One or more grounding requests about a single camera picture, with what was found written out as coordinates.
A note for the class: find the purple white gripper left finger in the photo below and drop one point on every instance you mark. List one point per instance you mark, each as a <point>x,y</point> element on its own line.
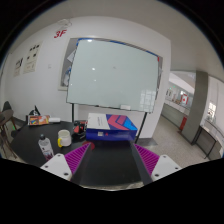
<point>65,166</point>

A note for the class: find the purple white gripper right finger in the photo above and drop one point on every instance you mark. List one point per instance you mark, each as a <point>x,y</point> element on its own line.
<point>157,166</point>

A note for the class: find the clear plastic water bottle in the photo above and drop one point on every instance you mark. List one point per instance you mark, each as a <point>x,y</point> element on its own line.
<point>45,146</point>

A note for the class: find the red black small device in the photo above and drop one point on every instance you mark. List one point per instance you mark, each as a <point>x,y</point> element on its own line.
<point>79,128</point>

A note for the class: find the blue printed cardboard box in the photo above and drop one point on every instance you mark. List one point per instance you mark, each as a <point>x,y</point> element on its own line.
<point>108,127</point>

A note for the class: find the orange snack package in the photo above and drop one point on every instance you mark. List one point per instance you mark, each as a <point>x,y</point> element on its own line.
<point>38,120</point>

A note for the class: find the white eraser on whiteboard tray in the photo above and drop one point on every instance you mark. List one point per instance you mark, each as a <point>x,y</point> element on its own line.
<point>125,107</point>

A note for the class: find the dark wooden chair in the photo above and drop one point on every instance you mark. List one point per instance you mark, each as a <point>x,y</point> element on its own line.
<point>6,115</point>

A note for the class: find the large whiteboard on stand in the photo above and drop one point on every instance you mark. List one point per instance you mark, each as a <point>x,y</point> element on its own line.
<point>108,74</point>

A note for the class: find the white mug yellow handle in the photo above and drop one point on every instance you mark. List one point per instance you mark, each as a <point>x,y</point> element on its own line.
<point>64,138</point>

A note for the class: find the small paper poster on wall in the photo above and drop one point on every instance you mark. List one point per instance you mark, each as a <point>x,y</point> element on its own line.
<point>18,67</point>

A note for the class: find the red 3F wall sign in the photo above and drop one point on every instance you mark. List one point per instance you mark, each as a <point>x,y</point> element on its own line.
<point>60,33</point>

